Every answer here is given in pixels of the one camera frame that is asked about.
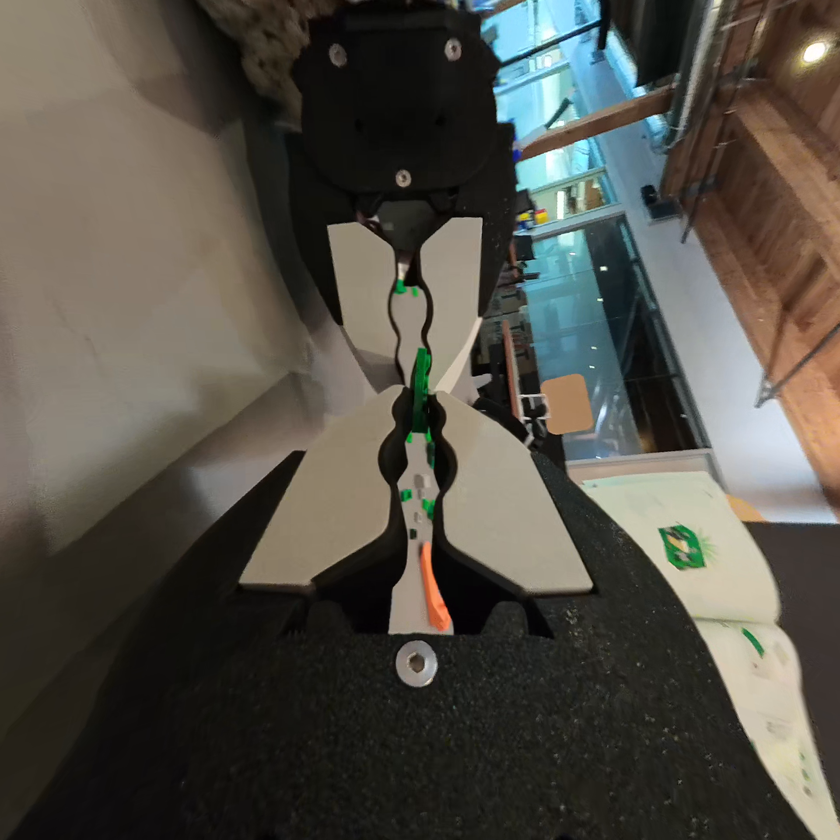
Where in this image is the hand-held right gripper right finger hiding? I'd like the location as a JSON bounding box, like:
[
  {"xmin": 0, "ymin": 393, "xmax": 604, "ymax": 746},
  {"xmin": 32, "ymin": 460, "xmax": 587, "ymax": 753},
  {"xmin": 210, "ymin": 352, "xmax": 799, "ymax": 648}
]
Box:
[{"xmin": 430, "ymin": 390, "xmax": 596, "ymax": 599}]

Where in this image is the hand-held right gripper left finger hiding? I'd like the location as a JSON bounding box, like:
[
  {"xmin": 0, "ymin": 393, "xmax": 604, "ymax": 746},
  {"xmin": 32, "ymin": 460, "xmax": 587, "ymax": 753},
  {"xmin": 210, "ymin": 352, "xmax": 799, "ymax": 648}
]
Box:
[{"xmin": 237, "ymin": 386, "xmax": 404, "ymax": 596}]

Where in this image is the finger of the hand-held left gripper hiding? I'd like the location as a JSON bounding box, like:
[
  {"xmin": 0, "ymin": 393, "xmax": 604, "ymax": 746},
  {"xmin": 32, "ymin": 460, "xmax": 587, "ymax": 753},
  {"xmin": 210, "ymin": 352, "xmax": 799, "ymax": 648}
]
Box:
[
  {"xmin": 419, "ymin": 217, "xmax": 485, "ymax": 396},
  {"xmin": 327, "ymin": 222, "xmax": 404, "ymax": 396}
]

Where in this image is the pile of small lego pieces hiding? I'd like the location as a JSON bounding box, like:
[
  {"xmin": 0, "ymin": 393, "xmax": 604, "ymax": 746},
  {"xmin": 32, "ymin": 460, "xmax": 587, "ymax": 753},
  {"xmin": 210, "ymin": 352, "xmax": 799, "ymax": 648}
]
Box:
[{"xmin": 392, "ymin": 276, "xmax": 438, "ymax": 540}]

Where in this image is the green lego baseplate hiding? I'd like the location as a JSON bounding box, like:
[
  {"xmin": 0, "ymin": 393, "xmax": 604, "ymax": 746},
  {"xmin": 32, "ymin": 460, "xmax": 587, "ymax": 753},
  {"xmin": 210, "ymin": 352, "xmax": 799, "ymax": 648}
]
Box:
[{"xmin": 408, "ymin": 348, "xmax": 434, "ymax": 447}]

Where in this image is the person's left forearm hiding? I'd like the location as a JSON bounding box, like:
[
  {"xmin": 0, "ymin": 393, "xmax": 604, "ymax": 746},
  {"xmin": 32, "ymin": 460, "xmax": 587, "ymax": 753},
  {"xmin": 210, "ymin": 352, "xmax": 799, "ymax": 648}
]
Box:
[{"xmin": 197, "ymin": 0, "xmax": 319, "ymax": 99}]

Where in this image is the orange brick separator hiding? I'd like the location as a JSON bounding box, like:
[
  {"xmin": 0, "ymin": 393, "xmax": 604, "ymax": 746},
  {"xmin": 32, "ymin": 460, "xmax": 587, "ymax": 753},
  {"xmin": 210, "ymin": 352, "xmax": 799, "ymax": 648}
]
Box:
[{"xmin": 419, "ymin": 541, "xmax": 452, "ymax": 634}]

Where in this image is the tan board stand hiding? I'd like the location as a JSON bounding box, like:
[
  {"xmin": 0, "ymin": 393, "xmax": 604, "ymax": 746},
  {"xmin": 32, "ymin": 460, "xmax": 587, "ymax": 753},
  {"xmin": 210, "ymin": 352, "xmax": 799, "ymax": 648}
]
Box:
[{"xmin": 539, "ymin": 374, "xmax": 595, "ymax": 435}]

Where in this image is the wooden pillar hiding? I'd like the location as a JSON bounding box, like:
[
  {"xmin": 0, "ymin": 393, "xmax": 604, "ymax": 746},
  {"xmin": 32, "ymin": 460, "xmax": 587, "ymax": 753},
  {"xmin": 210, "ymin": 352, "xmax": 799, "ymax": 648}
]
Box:
[{"xmin": 518, "ymin": 88, "xmax": 677, "ymax": 160}]

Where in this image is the open instruction booklet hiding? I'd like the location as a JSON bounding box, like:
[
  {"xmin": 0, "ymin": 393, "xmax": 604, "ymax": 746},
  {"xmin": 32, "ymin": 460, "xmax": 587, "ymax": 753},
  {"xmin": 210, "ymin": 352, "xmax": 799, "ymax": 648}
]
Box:
[{"xmin": 581, "ymin": 469, "xmax": 840, "ymax": 840}]

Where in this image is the black ceiling panel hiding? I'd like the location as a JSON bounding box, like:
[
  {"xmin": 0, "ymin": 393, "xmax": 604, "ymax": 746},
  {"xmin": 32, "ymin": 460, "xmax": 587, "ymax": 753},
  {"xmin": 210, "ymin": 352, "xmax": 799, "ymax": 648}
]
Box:
[{"xmin": 607, "ymin": 0, "xmax": 698, "ymax": 88}]

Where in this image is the black flat panel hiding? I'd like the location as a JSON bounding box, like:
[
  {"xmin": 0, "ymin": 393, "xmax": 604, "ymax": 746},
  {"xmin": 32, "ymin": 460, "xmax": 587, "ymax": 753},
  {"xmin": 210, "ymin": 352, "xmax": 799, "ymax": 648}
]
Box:
[{"xmin": 748, "ymin": 521, "xmax": 840, "ymax": 788}]

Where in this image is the black metal rod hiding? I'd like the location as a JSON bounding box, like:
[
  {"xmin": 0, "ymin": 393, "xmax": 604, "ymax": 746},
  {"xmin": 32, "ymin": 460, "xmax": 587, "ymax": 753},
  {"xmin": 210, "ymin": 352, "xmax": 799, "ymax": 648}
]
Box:
[{"xmin": 755, "ymin": 322, "xmax": 840, "ymax": 409}]

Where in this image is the black wall speaker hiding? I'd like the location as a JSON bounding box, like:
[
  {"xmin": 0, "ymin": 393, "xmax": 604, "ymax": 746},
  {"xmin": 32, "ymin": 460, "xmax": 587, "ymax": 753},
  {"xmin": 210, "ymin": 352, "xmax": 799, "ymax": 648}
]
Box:
[{"xmin": 640, "ymin": 184, "xmax": 681, "ymax": 221}]

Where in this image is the silver spiral duct pipe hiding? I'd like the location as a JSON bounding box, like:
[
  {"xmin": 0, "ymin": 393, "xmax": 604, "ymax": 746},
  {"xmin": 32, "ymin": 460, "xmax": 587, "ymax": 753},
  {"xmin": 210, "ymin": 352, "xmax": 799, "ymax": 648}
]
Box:
[{"xmin": 666, "ymin": 0, "xmax": 726, "ymax": 132}]

